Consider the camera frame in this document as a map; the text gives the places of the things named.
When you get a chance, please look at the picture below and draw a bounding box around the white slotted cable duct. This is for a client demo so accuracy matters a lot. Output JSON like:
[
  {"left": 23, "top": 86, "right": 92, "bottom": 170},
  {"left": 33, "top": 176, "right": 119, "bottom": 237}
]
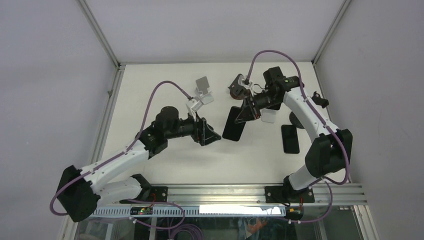
[{"left": 91, "top": 204, "right": 286, "bottom": 218}]

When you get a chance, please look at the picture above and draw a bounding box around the silver phone stand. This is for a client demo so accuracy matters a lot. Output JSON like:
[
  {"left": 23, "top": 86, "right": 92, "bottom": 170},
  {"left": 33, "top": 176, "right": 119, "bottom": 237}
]
[
  {"left": 195, "top": 76, "right": 214, "bottom": 105},
  {"left": 260, "top": 108, "right": 278, "bottom": 124}
]

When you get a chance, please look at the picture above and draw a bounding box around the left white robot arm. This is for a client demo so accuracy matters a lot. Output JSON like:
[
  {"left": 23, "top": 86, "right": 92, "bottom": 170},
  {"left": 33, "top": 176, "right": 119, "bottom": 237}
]
[{"left": 55, "top": 106, "right": 222, "bottom": 223}]

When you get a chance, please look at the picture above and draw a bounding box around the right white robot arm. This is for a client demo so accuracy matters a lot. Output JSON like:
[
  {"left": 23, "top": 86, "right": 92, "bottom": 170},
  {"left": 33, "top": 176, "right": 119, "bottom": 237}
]
[{"left": 234, "top": 66, "right": 353, "bottom": 203}]

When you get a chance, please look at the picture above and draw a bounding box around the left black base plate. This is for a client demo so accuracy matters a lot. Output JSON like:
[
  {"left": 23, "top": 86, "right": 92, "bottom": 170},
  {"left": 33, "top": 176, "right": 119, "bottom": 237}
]
[{"left": 146, "top": 186, "right": 169, "bottom": 203}]

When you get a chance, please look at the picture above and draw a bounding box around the black round-base clamp stand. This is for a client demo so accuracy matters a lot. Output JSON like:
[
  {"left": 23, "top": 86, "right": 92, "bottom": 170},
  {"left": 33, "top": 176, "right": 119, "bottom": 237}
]
[{"left": 289, "top": 91, "right": 330, "bottom": 130}]

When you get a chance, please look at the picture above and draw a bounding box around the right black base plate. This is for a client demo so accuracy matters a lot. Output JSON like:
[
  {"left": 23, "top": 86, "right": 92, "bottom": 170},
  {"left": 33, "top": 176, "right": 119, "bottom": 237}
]
[{"left": 264, "top": 185, "right": 315, "bottom": 204}]

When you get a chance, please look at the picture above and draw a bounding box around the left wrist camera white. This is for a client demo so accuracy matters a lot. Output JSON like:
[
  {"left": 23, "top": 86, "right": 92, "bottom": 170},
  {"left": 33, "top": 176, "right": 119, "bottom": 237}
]
[{"left": 185, "top": 97, "right": 204, "bottom": 121}]

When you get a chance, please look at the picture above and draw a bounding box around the silver phone stand right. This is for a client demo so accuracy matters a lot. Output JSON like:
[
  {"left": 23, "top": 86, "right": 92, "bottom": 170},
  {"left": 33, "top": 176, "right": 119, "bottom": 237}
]
[{"left": 260, "top": 108, "right": 278, "bottom": 124}]

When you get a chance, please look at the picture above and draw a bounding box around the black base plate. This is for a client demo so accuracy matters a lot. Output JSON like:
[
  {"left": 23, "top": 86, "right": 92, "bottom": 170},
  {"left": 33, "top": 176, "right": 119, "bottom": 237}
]
[
  {"left": 264, "top": 185, "right": 315, "bottom": 204},
  {"left": 146, "top": 186, "right": 169, "bottom": 203}
]

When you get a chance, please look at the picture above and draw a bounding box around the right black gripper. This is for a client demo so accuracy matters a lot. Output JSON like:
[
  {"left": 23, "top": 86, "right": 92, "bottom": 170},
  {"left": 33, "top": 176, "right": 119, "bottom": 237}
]
[{"left": 235, "top": 88, "right": 281, "bottom": 123}]

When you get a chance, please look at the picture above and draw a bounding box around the black phone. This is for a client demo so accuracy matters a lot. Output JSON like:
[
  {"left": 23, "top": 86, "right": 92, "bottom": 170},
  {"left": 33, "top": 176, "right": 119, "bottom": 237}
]
[
  {"left": 222, "top": 106, "right": 246, "bottom": 142},
  {"left": 281, "top": 124, "right": 300, "bottom": 154}
]

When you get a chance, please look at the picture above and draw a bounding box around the black stand wooden base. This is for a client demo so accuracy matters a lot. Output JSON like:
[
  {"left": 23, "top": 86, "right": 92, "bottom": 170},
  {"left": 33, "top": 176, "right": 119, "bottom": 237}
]
[{"left": 228, "top": 73, "right": 248, "bottom": 100}]

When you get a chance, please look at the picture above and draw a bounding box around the aluminium mounting rail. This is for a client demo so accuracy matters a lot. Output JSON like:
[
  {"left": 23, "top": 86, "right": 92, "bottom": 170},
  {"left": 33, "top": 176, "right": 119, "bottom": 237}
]
[{"left": 151, "top": 183, "right": 368, "bottom": 207}]

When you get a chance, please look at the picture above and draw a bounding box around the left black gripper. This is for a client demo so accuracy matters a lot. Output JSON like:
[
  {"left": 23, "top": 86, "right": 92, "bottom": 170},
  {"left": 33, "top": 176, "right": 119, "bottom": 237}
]
[{"left": 165, "top": 108, "right": 221, "bottom": 145}]

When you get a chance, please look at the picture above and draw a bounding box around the silver phone stand left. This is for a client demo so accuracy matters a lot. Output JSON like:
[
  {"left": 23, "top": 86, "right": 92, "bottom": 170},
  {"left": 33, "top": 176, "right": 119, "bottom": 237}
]
[{"left": 195, "top": 76, "right": 214, "bottom": 105}]

